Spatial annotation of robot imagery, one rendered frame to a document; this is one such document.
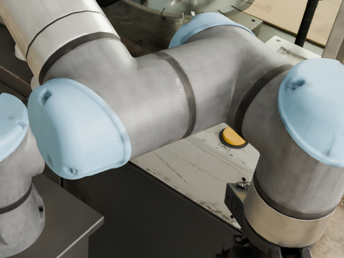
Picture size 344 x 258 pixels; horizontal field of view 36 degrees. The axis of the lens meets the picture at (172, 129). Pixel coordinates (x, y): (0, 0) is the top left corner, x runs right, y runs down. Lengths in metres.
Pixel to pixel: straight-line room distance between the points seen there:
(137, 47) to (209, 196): 0.40
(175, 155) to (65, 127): 0.59
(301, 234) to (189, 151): 0.48
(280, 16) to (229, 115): 1.18
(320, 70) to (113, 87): 0.15
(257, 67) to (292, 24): 1.15
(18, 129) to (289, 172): 0.44
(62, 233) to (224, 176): 0.29
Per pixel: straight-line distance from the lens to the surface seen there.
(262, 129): 0.41
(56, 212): 0.94
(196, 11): 1.11
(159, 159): 0.97
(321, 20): 1.64
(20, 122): 0.76
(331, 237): 2.04
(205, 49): 0.43
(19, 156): 0.77
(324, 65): 0.42
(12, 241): 0.87
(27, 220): 0.87
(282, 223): 0.45
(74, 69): 0.39
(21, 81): 1.22
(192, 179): 0.94
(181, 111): 0.40
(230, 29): 0.47
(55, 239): 0.90
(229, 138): 0.87
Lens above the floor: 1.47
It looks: 41 degrees down
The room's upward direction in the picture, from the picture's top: 10 degrees clockwise
